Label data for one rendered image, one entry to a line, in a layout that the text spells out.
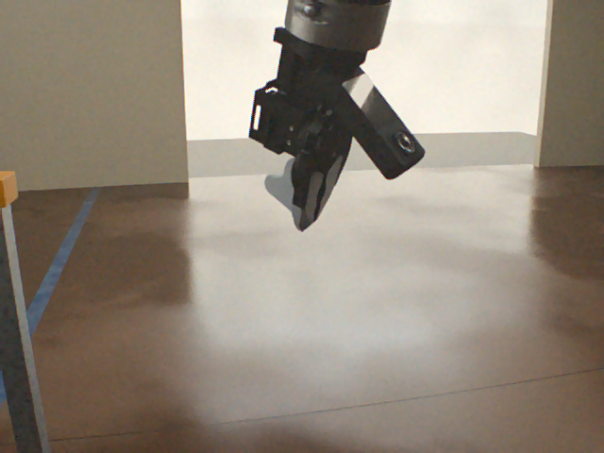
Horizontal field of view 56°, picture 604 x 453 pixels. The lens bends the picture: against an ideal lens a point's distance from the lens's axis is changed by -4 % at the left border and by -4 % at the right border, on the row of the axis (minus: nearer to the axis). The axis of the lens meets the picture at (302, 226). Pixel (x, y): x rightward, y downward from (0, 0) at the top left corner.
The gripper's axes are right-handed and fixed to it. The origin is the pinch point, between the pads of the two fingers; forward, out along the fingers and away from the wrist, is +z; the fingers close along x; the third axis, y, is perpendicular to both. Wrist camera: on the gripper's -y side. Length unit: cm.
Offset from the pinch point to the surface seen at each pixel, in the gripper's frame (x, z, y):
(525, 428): -130, 141, -49
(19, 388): -10, 118, 87
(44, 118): -288, 277, 467
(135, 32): -375, 188, 426
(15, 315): -16, 95, 93
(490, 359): -176, 160, -24
